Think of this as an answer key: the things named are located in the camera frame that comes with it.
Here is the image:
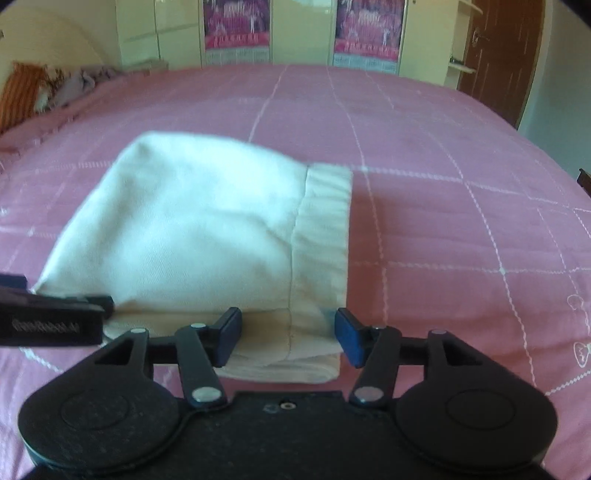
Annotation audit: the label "orange striped pillow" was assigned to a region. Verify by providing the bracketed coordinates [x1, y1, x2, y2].
[0, 61, 64, 134]

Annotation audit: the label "pink wall poster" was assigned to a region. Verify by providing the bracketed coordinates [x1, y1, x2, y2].
[203, 0, 271, 68]
[332, 0, 408, 75]

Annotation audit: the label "white pants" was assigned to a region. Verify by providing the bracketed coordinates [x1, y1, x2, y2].
[31, 131, 354, 385]

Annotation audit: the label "cream wall shelf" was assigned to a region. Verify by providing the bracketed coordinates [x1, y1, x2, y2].
[444, 0, 484, 75]

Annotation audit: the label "brown wooden door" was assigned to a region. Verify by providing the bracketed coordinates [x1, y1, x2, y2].
[456, 0, 544, 129]

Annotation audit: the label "grey crumpled cloth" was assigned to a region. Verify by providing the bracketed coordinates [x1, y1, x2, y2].
[47, 66, 122, 110]

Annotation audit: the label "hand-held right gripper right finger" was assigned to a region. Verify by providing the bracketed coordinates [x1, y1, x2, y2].
[335, 308, 490, 409]

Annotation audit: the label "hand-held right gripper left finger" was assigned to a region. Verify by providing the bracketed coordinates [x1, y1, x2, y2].
[95, 307, 243, 409]

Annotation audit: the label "cream wardrobe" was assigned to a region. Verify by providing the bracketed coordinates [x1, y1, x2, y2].
[115, 0, 459, 87]

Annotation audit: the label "cream headboard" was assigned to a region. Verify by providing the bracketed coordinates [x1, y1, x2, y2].
[0, 9, 122, 121]

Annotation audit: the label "pink checked bedsheet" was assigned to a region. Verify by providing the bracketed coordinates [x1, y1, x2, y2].
[0, 64, 591, 480]

